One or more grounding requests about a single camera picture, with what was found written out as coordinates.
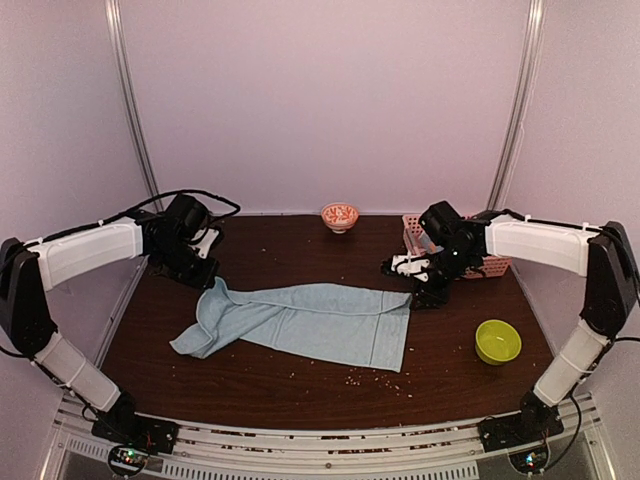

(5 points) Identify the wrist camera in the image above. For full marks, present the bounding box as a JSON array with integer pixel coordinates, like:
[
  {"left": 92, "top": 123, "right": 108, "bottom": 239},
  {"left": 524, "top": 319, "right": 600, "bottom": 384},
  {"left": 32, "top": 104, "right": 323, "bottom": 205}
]
[
  {"left": 381, "top": 253, "right": 432, "bottom": 282},
  {"left": 194, "top": 228, "right": 222, "bottom": 259}
]

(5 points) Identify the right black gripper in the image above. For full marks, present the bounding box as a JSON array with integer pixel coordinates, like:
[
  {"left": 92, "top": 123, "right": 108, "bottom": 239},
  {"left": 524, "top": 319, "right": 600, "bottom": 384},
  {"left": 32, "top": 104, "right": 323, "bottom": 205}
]
[{"left": 410, "top": 244, "right": 479, "bottom": 310}]

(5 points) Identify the plain light blue towel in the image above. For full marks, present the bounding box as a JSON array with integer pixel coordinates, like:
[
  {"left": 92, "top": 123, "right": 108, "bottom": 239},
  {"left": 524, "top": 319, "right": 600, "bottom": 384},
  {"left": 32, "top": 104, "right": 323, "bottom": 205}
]
[{"left": 170, "top": 277, "right": 411, "bottom": 372}]

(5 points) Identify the orange patterned ceramic bowl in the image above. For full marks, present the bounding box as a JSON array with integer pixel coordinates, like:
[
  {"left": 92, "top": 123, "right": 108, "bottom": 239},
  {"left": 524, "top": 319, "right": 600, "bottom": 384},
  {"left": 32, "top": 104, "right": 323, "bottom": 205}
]
[{"left": 321, "top": 202, "right": 359, "bottom": 234}]

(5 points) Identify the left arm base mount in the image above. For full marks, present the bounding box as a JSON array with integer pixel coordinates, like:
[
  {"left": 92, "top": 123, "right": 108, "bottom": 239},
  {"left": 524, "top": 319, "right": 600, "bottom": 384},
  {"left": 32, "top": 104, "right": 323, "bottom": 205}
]
[{"left": 91, "top": 415, "right": 179, "bottom": 455}]

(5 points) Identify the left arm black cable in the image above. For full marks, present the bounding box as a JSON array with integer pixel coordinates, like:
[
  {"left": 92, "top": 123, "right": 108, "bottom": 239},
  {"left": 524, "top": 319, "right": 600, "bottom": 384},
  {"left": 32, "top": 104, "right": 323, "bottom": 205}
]
[{"left": 99, "top": 188, "right": 242, "bottom": 226}]

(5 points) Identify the left aluminium frame post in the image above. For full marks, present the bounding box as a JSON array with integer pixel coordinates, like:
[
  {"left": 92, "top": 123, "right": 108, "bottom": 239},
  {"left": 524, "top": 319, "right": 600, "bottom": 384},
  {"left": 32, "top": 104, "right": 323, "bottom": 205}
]
[{"left": 104, "top": 0, "right": 160, "bottom": 197}]

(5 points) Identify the front aluminium rail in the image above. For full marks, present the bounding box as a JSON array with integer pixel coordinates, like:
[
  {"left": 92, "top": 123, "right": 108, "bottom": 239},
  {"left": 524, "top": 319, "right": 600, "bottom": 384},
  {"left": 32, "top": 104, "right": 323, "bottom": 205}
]
[{"left": 52, "top": 394, "right": 601, "bottom": 480}]

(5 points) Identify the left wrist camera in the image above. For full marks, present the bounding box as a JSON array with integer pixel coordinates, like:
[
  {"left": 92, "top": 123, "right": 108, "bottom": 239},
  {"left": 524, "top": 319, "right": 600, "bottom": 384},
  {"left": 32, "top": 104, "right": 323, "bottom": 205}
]
[{"left": 194, "top": 228, "right": 222, "bottom": 259}]

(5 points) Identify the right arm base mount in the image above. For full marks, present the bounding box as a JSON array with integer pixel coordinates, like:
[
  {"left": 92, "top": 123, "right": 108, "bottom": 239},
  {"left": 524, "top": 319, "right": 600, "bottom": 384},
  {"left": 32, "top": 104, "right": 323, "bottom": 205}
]
[{"left": 477, "top": 413, "right": 564, "bottom": 453}]

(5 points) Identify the lime green bowl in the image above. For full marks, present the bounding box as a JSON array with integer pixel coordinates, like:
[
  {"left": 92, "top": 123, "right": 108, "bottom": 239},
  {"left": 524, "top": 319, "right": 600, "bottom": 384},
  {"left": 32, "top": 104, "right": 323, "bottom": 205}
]
[{"left": 475, "top": 319, "right": 522, "bottom": 366}]

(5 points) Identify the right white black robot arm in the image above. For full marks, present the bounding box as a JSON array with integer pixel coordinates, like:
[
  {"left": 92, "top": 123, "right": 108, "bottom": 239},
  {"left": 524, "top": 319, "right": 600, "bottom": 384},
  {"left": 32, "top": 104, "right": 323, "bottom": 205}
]
[{"left": 414, "top": 201, "right": 639, "bottom": 442}]

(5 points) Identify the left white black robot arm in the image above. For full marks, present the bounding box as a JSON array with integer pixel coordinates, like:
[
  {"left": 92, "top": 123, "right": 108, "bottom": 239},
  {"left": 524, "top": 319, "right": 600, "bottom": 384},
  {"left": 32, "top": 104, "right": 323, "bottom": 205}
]
[{"left": 1, "top": 190, "right": 222, "bottom": 444}]

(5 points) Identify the right aluminium frame post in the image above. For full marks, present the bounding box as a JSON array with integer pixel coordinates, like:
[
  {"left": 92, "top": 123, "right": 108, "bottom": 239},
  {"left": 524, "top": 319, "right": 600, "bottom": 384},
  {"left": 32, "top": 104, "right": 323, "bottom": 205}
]
[{"left": 487, "top": 0, "right": 546, "bottom": 210}]

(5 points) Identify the pink plastic basket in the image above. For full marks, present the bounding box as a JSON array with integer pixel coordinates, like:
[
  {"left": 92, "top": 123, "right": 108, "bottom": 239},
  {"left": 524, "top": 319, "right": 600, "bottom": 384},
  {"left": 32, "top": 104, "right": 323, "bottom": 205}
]
[{"left": 402, "top": 214, "right": 511, "bottom": 280}]

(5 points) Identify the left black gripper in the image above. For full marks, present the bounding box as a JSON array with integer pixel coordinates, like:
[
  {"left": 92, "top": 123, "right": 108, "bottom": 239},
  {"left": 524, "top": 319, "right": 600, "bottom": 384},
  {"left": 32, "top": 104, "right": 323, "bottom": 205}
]
[{"left": 153, "top": 238, "right": 220, "bottom": 290}]

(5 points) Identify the aluminium frame post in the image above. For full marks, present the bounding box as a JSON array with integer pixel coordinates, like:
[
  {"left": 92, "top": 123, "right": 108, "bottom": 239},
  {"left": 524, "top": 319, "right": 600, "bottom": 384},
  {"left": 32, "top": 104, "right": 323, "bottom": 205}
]
[
  {"left": 104, "top": 0, "right": 160, "bottom": 197},
  {"left": 487, "top": 0, "right": 546, "bottom": 210}
]

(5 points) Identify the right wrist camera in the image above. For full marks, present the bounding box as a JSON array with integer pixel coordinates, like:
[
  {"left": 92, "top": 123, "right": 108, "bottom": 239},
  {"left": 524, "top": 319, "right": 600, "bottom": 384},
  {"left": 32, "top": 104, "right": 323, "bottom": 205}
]
[{"left": 381, "top": 253, "right": 432, "bottom": 282}]

